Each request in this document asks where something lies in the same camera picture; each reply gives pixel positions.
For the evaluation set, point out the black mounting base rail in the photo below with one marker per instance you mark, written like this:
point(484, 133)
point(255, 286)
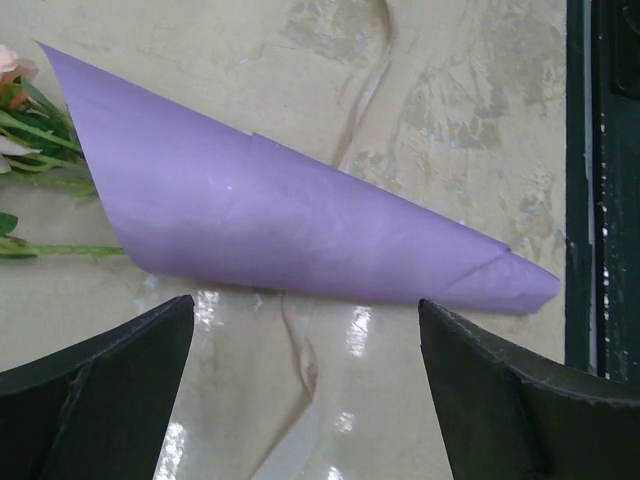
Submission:
point(602, 189)

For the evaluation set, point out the beige ribbon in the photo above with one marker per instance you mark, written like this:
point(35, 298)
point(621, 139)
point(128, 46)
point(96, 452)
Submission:
point(293, 446)

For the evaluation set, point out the pink two-bloom flower stem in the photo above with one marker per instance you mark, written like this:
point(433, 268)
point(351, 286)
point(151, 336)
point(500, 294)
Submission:
point(39, 142)

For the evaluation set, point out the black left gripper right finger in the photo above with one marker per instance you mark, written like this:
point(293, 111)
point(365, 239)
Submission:
point(506, 412)

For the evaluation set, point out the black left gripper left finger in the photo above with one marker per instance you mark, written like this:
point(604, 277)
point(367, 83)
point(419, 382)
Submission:
point(98, 409)

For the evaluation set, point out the purple pink wrapping paper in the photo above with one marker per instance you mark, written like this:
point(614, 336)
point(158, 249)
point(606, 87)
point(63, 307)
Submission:
point(189, 196)

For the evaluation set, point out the peach two-bloom flower stem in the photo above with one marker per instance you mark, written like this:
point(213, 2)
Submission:
point(15, 71)

